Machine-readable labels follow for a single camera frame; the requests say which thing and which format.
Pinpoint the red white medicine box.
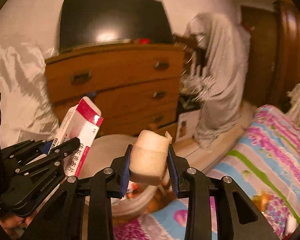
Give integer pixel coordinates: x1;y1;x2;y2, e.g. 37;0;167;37
44;96;103;177

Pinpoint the yellow foam sponge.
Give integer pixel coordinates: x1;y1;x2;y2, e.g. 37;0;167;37
129;130;172;186

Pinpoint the white round trash bin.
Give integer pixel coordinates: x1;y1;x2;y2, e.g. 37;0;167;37
79;134;158;219

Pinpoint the colourful striped bed blanket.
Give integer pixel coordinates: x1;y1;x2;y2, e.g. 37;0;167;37
114;105;300;239

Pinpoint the wooden drawer chest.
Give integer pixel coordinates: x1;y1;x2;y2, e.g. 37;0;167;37
45;44;184;135

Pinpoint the striped grey cloth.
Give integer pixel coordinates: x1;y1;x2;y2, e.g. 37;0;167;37
186;12;251;152

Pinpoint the dark wooden wardrobe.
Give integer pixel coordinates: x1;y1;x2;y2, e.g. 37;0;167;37
241;0;300;112

